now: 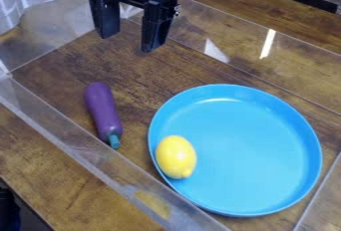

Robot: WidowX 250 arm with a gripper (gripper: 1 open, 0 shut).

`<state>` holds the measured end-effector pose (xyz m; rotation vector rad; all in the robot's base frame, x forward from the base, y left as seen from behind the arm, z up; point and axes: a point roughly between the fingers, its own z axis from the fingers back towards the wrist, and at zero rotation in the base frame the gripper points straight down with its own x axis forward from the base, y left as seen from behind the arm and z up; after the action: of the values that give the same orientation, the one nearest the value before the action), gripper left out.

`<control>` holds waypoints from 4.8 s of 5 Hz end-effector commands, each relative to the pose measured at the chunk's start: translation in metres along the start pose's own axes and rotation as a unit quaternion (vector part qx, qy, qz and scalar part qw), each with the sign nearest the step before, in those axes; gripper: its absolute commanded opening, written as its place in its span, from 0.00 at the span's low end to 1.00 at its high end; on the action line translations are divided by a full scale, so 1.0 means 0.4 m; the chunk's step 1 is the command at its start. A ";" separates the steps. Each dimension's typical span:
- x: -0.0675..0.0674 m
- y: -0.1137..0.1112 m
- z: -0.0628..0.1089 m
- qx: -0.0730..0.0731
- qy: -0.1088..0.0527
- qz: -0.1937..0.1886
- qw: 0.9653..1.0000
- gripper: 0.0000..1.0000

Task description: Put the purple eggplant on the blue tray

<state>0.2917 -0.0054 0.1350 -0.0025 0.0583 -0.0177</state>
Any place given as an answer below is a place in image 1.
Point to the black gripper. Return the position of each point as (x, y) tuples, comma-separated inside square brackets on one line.
[(157, 19)]

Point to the purple toy eggplant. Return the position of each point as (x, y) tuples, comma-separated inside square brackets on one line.
[(101, 104)]

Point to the blue round tray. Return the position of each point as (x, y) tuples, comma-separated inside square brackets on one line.
[(259, 152)]

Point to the yellow toy lemon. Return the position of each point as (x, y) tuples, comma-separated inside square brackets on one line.
[(176, 157)]

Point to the clear acrylic enclosure wall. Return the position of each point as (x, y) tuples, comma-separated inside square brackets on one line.
[(273, 45)]

